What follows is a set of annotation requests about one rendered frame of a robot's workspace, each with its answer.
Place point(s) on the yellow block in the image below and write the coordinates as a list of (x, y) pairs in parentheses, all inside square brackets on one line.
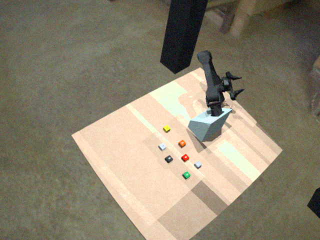
[(166, 128)]

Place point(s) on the green block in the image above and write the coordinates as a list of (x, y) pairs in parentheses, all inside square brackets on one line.
[(186, 175)]

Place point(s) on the orange block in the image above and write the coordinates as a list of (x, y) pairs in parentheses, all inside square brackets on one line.
[(182, 143)]

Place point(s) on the red block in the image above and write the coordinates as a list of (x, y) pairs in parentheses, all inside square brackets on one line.
[(184, 157)]

